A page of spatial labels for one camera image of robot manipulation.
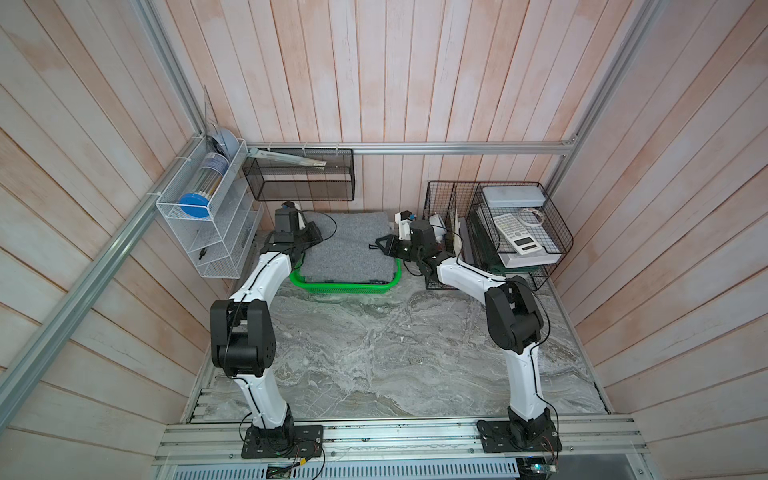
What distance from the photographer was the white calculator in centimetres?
87

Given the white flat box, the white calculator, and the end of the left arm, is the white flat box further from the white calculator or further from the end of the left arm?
the end of the left arm

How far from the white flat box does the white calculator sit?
0.17ft

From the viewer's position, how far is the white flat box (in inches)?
39.5

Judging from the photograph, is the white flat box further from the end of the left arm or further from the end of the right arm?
the end of the left arm

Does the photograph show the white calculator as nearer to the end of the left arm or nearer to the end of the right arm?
the end of the right arm
